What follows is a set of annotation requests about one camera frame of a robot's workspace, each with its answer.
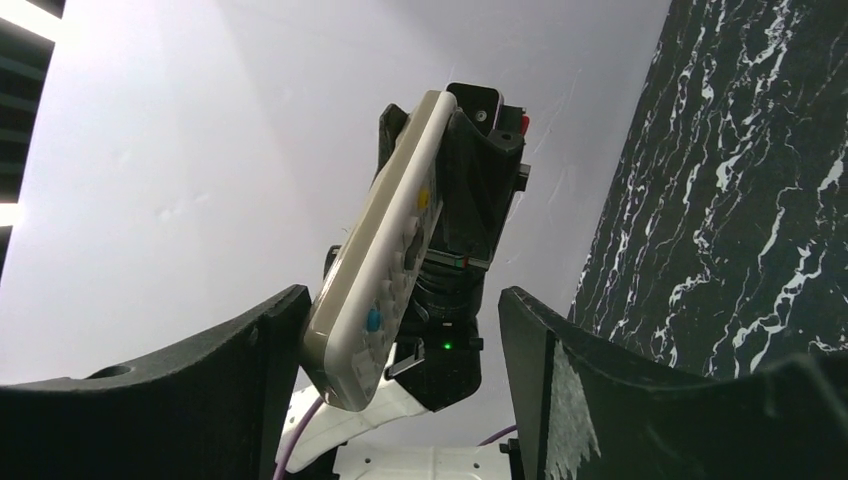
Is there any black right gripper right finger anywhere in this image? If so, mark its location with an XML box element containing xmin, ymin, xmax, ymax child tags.
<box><xmin>498</xmin><ymin>287</ymin><xmax>847</xmax><ymax>479</ymax></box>

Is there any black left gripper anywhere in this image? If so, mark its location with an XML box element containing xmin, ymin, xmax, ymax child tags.
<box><xmin>322</xmin><ymin>103</ymin><xmax>528</xmax><ymax>333</ymax></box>

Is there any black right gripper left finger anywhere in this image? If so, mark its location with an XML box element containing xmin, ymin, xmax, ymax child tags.
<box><xmin>1</xmin><ymin>285</ymin><xmax>311</xmax><ymax>479</ymax></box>

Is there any beige remote control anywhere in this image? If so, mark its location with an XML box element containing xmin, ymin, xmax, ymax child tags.
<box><xmin>302</xmin><ymin>90</ymin><xmax>457</xmax><ymax>412</ymax></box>

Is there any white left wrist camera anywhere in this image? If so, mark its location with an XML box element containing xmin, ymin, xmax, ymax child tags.
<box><xmin>446</xmin><ymin>82</ymin><xmax>530</xmax><ymax>141</ymax></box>

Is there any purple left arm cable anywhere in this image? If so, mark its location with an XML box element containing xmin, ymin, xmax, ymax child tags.
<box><xmin>271</xmin><ymin>396</ymin><xmax>518</xmax><ymax>480</ymax></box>

